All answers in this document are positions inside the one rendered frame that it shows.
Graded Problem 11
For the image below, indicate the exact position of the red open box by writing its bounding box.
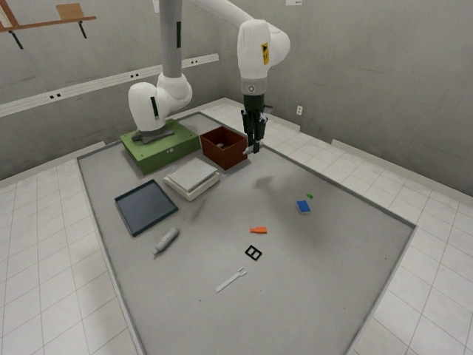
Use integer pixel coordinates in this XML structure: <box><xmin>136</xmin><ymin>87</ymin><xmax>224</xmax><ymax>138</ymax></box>
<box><xmin>200</xmin><ymin>126</ymin><xmax>248</xmax><ymax>171</ymax></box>

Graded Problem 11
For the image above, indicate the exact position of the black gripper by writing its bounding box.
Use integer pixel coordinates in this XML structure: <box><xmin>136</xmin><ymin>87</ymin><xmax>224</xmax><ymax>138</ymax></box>
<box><xmin>241</xmin><ymin>93</ymin><xmax>268</xmax><ymax>154</ymax></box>

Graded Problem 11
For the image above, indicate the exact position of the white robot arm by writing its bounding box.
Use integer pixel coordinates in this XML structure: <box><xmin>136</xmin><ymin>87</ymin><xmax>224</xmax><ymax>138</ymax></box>
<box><xmin>129</xmin><ymin>0</ymin><xmax>290</xmax><ymax>145</ymax></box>

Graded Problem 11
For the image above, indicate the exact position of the orange block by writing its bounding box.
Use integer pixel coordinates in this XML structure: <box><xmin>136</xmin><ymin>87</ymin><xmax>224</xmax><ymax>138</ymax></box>
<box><xmin>250</xmin><ymin>227</ymin><xmax>267</xmax><ymax>233</ymax></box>

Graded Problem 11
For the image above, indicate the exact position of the grey table edge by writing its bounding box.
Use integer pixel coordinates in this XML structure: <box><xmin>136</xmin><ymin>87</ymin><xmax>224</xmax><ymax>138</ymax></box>
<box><xmin>75</xmin><ymin>111</ymin><xmax>419</xmax><ymax>355</ymax></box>

